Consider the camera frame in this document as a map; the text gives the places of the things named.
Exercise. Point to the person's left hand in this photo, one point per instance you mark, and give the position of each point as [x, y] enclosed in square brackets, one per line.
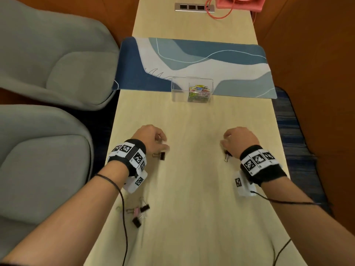
[148, 138]

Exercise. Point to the person's right hand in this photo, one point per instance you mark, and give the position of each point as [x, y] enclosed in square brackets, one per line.
[242, 139]

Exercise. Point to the person's left thumb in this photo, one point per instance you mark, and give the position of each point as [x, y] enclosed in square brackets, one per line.
[164, 147]

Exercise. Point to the person's right thumb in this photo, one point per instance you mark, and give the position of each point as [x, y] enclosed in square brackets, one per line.
[224, 146]

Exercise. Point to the black binder clip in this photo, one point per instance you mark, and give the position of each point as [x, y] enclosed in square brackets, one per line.
[144, 208]
[136, 222]
[227, 157]
[162, 156]

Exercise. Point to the person's left forearm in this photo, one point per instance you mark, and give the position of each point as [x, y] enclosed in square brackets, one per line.
[66, 218]

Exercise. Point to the person's right forearm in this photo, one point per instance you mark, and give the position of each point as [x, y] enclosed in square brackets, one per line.
[310, 227]

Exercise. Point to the black wristband with marker tags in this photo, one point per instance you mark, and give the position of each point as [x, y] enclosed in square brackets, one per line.
[130, 156]
[259, 166]

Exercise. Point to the clear plastic box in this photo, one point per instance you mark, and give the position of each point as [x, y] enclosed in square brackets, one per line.
[179, 91]

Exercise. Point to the pile of colourful paper clips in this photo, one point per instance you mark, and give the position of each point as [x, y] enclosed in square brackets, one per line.
[199, 92]

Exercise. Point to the pink binder clip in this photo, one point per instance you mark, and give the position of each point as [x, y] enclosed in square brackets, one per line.
[134, 210]

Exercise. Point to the blue striped rug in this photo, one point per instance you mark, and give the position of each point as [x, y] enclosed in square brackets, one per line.
[296, 141]

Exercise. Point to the blue patterned desk mat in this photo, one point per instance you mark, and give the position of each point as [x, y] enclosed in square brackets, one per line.
[194, 58]

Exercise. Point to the grey upholstered chair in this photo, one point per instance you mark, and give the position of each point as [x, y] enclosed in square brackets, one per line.
[50, 52]
[38, 168]

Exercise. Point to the silver table power outlet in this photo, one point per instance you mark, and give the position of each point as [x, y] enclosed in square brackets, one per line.
[194, 7]

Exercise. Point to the pink desk fan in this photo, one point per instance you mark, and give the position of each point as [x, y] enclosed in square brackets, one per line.
[240, 3]

